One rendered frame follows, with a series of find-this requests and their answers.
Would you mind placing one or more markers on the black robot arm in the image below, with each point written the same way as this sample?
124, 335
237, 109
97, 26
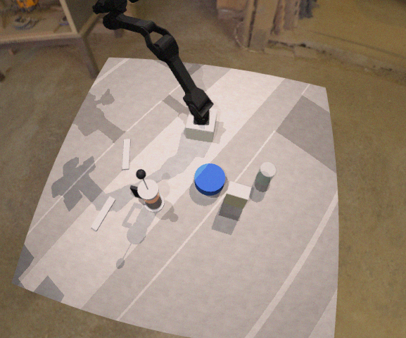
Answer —
166, 49

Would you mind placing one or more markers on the blue cylinder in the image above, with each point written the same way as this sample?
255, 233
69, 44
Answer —
209, 179

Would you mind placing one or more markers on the glass french press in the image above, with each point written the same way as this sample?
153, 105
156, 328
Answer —
148, 191

